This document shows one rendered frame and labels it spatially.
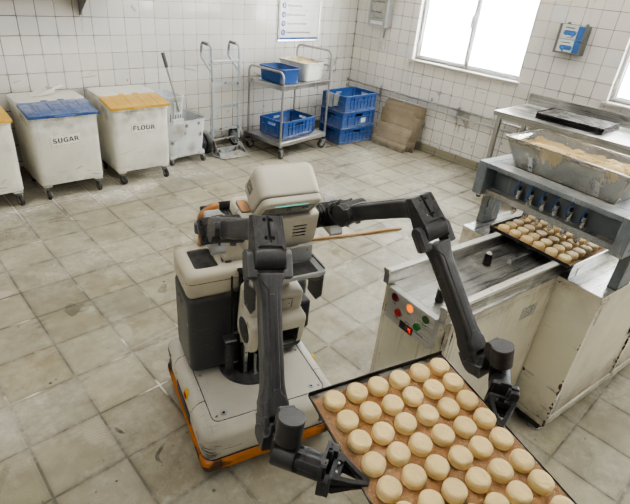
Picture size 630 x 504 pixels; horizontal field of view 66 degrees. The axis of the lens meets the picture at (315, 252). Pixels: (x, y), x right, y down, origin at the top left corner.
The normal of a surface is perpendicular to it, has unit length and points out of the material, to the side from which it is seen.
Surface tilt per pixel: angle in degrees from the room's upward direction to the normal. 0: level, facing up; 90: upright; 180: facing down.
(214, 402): 1
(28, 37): 90
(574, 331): 90
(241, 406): 1
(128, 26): 90
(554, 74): 90
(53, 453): 0
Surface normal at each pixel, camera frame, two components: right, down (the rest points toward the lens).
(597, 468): 0.09, -0.86
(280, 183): 0.37, -0.31
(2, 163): 0.70, 0.44
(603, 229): -0.81, 0.22
